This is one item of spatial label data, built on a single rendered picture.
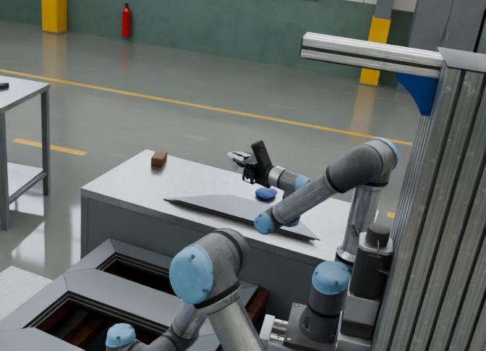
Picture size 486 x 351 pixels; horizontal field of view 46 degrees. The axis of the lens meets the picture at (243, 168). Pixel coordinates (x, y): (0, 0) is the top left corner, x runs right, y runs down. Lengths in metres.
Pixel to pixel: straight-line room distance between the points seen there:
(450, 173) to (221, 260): 0.54
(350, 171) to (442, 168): 0.43
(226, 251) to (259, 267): 1.17
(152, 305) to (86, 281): 0.30
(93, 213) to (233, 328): 1.58
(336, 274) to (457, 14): 8.21
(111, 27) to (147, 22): 0.75
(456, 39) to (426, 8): 0.70
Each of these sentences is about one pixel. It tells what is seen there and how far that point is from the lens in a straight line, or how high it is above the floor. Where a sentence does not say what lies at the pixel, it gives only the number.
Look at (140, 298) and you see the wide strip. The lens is 2.34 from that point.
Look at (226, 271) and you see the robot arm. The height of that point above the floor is 1.54.
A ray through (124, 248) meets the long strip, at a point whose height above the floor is 0.86.
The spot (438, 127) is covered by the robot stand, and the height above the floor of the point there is 1.90.
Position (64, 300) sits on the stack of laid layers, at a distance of 2.38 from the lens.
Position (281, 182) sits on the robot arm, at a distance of 2.00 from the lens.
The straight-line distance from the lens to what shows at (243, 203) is 2.65.
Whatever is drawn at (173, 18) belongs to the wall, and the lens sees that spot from 10.99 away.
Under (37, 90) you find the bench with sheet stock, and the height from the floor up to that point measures 0.95.
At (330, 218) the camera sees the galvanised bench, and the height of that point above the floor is 1.05.
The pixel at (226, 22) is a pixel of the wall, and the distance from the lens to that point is 10.71.
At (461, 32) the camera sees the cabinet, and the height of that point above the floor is 1.11.
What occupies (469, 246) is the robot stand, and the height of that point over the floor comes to 1.63.
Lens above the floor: 2.24
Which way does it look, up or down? 23 degrees down
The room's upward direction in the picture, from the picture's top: 7 degrees clockwise
